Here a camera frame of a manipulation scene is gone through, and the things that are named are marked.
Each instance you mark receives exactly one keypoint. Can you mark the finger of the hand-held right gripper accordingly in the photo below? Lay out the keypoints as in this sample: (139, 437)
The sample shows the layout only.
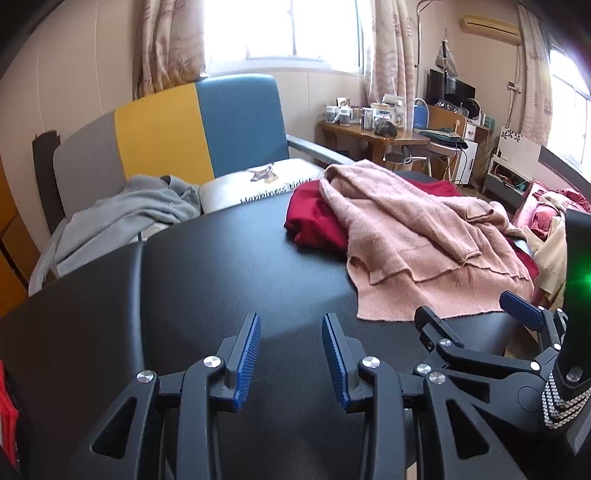
(521, 307)
(436, 325)

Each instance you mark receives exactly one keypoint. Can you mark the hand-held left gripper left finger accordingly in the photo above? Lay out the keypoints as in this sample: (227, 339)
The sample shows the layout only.
(244, 360)

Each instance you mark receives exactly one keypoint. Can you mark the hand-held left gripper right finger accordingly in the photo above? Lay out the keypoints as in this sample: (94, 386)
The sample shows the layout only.
(334, 364)

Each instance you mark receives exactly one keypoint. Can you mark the pink knit sweater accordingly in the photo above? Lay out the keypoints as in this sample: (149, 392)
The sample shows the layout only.
(415, 230)

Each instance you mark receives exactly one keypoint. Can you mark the cream blanket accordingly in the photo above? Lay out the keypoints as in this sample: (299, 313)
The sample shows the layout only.
(551, 258)

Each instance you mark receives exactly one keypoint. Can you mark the pink bedding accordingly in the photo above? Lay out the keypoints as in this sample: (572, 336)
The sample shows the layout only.
(535, 207)

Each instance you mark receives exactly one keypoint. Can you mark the dark red garment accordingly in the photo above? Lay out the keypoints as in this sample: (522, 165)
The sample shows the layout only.
(309, 217)

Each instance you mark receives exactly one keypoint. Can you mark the small white cabinet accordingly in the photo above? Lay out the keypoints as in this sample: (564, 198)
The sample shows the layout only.
(471, 157)

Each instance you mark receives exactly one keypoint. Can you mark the white grey low cabinet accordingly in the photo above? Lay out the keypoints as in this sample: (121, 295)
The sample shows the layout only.
(512, 143)

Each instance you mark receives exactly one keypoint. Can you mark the white printed cushion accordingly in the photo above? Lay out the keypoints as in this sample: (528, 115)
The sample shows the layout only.
(231, 189)

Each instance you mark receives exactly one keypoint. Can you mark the white metal chair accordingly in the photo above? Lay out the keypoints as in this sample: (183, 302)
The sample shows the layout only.
(441, 148)

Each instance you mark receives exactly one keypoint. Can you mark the dark green cloth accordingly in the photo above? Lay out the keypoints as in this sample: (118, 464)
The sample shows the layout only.
(438, 135)

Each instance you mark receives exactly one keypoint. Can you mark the grey hoodie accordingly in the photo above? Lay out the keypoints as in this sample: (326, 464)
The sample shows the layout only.
(115, 212)

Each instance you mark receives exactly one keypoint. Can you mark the small black fan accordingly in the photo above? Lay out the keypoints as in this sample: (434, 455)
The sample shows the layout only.
(472, 108)

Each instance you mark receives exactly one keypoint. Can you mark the wooden desk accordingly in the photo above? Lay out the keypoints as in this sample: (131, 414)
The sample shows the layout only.
(355, 134)

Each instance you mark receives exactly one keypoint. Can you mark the bright window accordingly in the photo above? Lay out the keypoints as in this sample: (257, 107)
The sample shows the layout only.
(277, 32)
(572, 106)

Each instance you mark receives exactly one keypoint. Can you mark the blue plastic box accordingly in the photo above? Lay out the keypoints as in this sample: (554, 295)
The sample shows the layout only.
(420, 115)

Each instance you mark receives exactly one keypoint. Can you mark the group of jars and bottles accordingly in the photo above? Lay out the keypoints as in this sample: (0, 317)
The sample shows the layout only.
(369, 115)

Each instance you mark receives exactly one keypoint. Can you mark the beige patterned curtain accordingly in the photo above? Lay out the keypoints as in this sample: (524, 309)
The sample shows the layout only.
(535, 78)
(171, 46)
(392, 50)

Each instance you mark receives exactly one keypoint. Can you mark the black monitor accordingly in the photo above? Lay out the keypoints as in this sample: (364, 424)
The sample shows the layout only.
(443, 87)

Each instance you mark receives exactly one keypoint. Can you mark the grey yellow blue armchair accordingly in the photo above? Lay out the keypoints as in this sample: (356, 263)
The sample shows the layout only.
(161, 134)

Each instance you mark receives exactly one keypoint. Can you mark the red and white garment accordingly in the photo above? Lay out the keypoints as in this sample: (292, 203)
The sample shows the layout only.
(7, 415)

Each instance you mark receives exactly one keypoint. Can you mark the orange wooden wardrobe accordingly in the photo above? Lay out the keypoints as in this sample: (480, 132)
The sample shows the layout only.
(14, 258)

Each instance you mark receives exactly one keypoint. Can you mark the hanging grey bag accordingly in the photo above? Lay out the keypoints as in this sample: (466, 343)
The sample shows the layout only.
(447, 62)

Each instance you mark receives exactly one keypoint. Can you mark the wall air conditioner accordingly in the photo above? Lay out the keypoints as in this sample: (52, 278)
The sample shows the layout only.
(489, 28)

